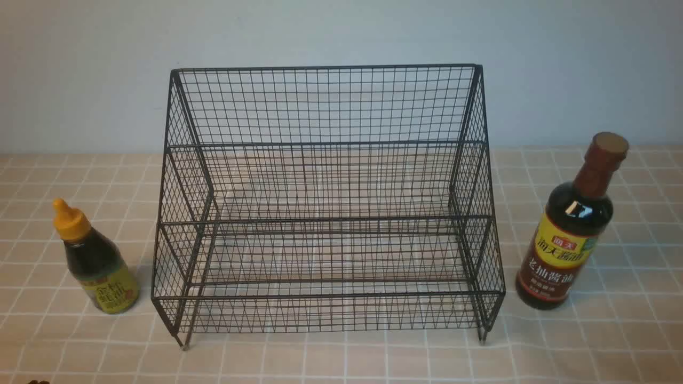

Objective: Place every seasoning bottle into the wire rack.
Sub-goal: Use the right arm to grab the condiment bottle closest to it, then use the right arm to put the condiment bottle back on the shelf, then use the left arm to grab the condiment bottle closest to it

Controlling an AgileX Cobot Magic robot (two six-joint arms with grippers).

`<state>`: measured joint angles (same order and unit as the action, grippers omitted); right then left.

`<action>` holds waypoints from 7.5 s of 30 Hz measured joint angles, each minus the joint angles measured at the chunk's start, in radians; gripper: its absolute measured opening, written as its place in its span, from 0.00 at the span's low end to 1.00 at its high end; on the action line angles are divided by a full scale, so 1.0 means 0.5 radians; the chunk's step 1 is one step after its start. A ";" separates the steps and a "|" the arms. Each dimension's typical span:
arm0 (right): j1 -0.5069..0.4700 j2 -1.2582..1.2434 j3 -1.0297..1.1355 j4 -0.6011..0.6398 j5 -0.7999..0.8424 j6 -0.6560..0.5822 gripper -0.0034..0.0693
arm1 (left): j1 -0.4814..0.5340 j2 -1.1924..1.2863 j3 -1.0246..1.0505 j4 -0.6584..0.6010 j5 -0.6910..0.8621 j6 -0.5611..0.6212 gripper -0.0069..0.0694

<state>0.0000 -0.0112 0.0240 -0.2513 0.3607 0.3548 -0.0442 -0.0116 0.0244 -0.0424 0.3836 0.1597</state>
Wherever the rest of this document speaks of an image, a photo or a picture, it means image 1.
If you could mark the brown-capped soy sauce bottle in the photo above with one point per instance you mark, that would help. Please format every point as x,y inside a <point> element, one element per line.
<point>575,215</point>

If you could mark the yellow-capped oyster sauce bottle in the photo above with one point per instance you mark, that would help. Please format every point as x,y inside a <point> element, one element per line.
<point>95,261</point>

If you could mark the black wire mesh shelf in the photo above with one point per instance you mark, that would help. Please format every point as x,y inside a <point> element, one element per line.
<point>326,199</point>

